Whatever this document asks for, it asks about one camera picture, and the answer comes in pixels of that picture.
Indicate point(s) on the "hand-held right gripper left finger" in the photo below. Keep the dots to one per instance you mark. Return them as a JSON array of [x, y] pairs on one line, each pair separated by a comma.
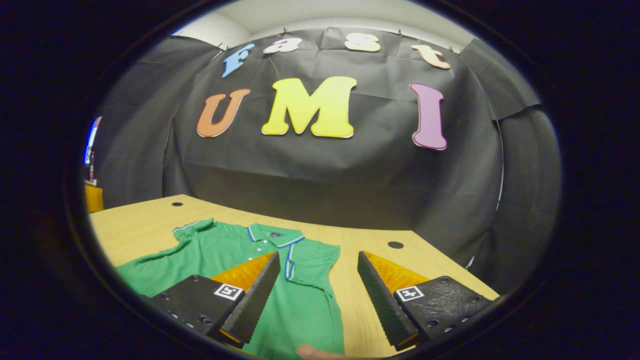
[[255, 305]]

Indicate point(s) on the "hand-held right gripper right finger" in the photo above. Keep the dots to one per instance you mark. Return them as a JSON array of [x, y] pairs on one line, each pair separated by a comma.
[[382, 305]]

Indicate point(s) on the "green polo T-shirt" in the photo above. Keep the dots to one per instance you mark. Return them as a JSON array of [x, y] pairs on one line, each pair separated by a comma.
[[305, 310]]

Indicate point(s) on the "black backdrop cloth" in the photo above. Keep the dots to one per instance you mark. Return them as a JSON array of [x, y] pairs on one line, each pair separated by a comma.
[[300, 175]]

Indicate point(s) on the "wooden side cabinet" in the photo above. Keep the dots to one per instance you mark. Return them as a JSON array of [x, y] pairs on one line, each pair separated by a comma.
[[94, 197]]

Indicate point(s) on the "computer monitor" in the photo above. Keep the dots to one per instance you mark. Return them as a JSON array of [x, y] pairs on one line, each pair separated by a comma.
[[91, 145]]

